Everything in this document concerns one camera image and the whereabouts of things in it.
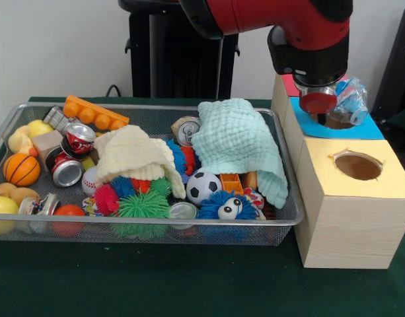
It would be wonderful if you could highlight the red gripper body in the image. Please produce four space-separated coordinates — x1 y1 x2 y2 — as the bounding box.
299 91 338 115

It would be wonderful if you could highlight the clear bottle blue label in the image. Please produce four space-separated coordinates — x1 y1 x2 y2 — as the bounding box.
327 77 369 125

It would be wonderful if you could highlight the mint muslin cloth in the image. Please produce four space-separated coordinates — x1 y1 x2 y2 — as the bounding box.
190 98 289 209

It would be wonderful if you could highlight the cream muslin cloth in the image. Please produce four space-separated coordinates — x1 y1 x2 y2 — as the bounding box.
93 124 186 199

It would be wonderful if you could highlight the long orange toy block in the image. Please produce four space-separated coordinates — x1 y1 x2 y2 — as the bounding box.
62 94 130 131

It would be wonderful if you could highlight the wooden box with three holes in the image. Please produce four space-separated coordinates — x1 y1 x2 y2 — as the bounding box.
270 73 405 269

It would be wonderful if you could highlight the black equipment case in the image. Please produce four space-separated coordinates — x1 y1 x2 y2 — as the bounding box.
370 5 405 123

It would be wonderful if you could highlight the black and white soccer ball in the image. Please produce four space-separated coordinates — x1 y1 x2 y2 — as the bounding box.
186 170 223 207

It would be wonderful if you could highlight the blue spiky ball with eyes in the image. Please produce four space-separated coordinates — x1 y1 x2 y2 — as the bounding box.
197 190 259 240

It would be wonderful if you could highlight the green spiky rubber ball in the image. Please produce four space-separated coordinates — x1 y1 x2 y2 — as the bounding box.
118 191 172 238

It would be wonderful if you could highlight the dark green tablecloth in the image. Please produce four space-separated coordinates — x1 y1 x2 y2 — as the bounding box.
0 96 405 317

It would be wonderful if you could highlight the multicoloured spiky caterpillar toy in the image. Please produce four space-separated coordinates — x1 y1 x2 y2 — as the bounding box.
93 176 172 215

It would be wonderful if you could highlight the red soda can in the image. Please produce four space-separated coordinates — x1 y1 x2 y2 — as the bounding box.
61 122 96 159

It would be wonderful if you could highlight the red rubber ball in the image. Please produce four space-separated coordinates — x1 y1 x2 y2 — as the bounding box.
52 204 87 237

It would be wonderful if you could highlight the orange mini basketball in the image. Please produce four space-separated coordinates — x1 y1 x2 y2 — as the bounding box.
3 153 41 188

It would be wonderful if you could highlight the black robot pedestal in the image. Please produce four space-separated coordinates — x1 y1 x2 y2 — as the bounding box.
118 0 241 99

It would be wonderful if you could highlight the silver wire mesh bin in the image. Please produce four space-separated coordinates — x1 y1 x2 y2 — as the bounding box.
0 102 305 248

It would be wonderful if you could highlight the black cable loop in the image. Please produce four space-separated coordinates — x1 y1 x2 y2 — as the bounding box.
106 84 130 97

